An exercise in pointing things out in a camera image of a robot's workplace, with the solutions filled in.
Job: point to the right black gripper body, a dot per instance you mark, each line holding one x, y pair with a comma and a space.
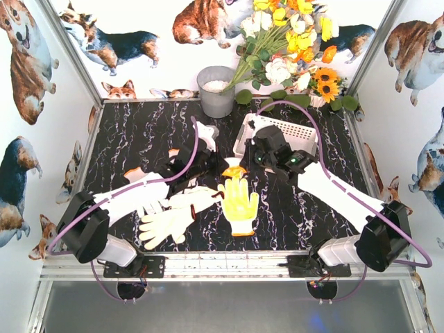
250, 152

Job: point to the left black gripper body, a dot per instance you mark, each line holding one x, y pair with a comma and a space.
211, 158

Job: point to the yellow dotted knit glove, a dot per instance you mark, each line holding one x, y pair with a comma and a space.
234, 170

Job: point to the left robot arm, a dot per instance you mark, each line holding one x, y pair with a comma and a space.
166, 202

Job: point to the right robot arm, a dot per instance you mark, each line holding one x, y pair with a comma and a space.
383, 227

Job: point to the cream leather glove rear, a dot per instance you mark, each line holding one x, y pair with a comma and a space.
200, 197

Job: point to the cream leather glove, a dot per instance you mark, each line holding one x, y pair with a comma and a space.
200, 197
154, 229

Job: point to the white knit glove upper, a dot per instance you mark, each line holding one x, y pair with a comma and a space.
173, 155

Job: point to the white knit glove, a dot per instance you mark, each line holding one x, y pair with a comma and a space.
173, 155
147, 196

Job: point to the white knit glove left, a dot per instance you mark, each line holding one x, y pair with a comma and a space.
147, 196

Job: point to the cream leather glove front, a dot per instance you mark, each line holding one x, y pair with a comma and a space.
154, 229

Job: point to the grey metal bucket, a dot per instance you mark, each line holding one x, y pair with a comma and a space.
216, 93

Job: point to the sunflower pot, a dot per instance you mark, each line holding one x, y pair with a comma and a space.
325, 87

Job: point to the artificial flower bouquet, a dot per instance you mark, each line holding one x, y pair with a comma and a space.
283, 42

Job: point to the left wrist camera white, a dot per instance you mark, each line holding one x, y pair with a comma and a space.
208, 133

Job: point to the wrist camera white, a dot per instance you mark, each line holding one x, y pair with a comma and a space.
208, 133
253, 124

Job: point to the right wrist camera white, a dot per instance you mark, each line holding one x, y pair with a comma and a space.
253, 124

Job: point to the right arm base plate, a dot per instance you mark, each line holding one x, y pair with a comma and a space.
305, 267

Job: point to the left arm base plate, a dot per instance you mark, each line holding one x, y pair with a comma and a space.
147, 266

